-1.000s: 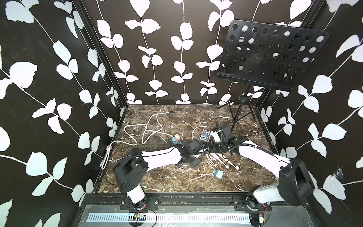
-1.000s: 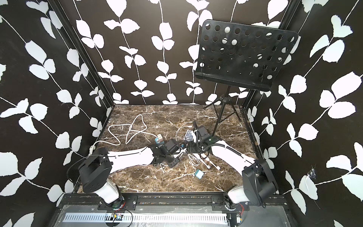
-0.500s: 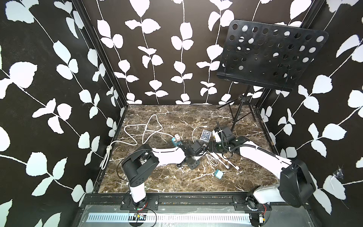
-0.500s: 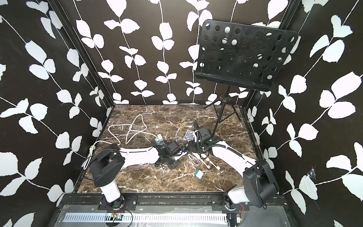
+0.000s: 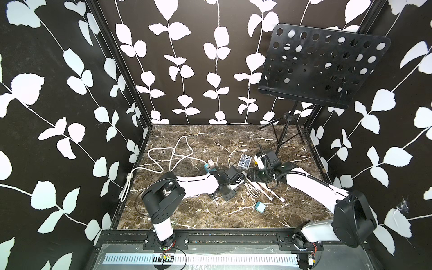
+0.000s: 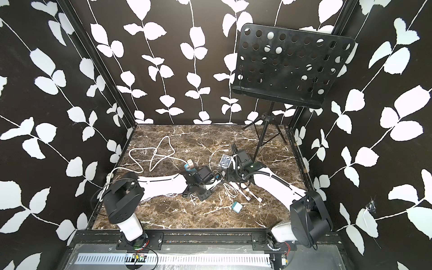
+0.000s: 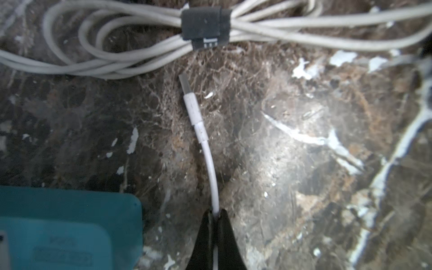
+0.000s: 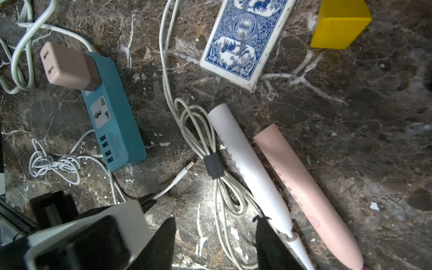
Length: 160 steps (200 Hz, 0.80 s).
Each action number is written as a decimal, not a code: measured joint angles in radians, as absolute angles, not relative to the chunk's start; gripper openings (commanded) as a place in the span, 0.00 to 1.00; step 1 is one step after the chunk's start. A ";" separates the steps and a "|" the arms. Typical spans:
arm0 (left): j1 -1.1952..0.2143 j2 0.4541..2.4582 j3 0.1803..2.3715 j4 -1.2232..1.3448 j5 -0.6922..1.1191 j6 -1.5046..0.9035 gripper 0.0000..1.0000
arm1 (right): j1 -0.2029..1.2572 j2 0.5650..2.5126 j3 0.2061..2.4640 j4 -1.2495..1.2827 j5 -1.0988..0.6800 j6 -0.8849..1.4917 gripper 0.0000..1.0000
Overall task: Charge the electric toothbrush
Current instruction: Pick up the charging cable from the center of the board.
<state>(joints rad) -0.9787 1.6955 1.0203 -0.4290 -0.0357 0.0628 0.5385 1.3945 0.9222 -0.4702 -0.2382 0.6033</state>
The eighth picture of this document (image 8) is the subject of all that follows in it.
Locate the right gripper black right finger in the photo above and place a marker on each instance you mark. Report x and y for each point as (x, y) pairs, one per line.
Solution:
(272, 253)

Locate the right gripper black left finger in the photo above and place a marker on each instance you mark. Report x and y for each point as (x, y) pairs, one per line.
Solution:
(158, 253)

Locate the pink wall charger cube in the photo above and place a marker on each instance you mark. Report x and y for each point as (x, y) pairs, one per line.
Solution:
(69, 68)

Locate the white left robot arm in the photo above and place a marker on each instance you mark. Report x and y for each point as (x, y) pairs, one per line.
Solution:
(108, 238)

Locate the pink electric toothbrush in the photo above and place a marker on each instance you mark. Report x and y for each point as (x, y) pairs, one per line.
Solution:
(311, 199)

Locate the white electric toothbrush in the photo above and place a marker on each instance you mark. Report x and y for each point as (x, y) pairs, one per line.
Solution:
(256, 177)

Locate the teal power strip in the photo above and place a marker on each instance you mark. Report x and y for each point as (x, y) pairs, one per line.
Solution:
(112, 118)

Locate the blue playing card box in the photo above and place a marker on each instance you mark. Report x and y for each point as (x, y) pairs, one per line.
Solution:
(242, 39)

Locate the yellow block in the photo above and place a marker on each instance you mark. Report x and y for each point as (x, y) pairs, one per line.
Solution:
(339, 23)

